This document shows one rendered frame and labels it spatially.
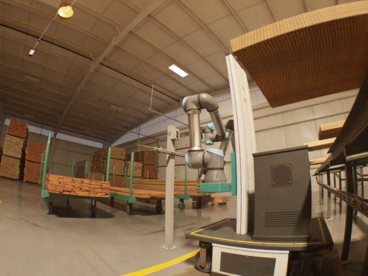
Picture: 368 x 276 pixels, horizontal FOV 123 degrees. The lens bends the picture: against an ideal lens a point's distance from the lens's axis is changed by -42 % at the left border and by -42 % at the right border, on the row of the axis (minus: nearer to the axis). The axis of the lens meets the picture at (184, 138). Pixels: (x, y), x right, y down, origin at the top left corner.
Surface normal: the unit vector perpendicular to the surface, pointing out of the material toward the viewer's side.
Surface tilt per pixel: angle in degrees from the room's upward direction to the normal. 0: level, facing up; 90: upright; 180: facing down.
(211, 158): 90
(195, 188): 90
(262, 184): 90
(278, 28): 90
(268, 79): 180
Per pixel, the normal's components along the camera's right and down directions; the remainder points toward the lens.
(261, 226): -0.64, -0.22
